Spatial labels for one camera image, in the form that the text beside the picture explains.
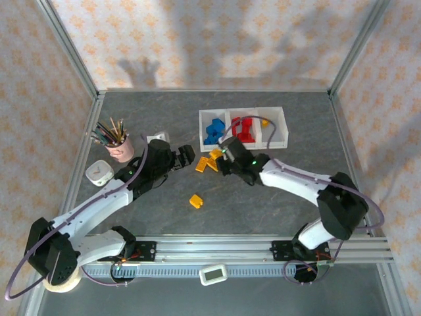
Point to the blue lego brick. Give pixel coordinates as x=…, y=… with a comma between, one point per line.
x=217, y=124
x=210, y=140
x=210, y=129

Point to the red lego brick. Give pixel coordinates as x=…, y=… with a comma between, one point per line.
x=235, y=126
x=248, y=121
x=246, y=136

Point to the white three-compartment container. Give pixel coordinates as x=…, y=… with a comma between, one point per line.
x=279, y=131

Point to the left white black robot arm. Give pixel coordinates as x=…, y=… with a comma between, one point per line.
x=98, y=204

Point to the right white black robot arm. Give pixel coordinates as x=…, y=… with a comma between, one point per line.
x=289, y=179

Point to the small white square box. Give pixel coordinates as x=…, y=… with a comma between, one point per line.
x=158, y=136

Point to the pink pencil cup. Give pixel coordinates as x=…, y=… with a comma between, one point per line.
x=120, y=149

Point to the small white square clock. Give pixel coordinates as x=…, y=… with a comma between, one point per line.
x=99, y=172

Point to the coloured pencil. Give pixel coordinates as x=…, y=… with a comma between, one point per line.
x=105, y=131
x=100, y=138
x=121, y=130
x=114, y=127

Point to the white digital timer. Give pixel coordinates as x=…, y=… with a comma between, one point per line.
x=213, y=274

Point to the beige masking tape roll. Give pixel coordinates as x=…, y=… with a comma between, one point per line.
x=73, y=286

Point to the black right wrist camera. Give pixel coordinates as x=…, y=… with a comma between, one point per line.
x=233, y=149

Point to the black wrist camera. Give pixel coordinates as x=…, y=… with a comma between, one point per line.
x=233, y=149
x=159, y=151

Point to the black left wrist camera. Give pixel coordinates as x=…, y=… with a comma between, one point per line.
x=159, y=151

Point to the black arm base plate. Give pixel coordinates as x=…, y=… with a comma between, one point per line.
x=148, y=251
x=279, y=250

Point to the aluminium side rail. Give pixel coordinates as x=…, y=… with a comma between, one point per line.
x=349, y=148
x=70, y=197

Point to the thin aluminium table-edge rail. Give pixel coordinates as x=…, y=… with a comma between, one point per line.
x=263, y=90

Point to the long aluminium mounting rail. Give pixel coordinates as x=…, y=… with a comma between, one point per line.
x=210, y=250

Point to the aluminium frame post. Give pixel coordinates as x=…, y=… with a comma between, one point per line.
x=358, y=49
x=71, y=49

